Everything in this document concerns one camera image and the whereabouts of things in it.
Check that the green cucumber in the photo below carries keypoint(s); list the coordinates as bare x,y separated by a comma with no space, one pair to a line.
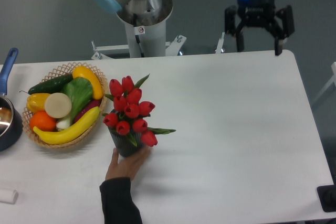
50,86

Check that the yellow banana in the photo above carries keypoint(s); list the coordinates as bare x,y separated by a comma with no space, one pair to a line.
72,132

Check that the blue handled saucepan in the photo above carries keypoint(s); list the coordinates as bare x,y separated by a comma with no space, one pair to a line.
11,121

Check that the yellow bell pepper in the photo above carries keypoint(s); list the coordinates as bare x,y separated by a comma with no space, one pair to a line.
36,102

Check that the beige round onion slice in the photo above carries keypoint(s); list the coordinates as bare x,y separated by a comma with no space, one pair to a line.
58,105

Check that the dark grey ribbed vase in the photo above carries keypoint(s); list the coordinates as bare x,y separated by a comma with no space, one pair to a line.
124,145

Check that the yellow squash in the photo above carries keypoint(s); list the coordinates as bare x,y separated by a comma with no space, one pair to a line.
85,72

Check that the green leafy bok choy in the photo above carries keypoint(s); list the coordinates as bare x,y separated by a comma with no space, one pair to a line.
79,90

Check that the dark sleeved forearm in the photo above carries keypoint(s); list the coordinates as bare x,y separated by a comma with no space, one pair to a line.
117,203

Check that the white frame at right edge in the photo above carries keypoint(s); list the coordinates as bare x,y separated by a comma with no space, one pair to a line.
326,90

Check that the red tulip bouquet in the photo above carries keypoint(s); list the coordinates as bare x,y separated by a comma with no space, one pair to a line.
127,120

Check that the orange fruit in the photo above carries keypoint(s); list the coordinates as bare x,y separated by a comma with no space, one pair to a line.
43,121

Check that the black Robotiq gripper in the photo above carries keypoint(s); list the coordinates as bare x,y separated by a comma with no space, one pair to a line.
258,13

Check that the black device at table edge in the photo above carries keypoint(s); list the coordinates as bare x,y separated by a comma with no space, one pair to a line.
327,197

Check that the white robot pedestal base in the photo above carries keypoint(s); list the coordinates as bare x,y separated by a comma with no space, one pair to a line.
145,28

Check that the purple eggplant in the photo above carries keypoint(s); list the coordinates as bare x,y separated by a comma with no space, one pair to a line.
89,106

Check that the white cylinder object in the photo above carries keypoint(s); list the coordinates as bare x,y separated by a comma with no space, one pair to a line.
8,196

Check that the person's hand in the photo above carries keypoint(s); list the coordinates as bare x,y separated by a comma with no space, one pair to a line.
129,166

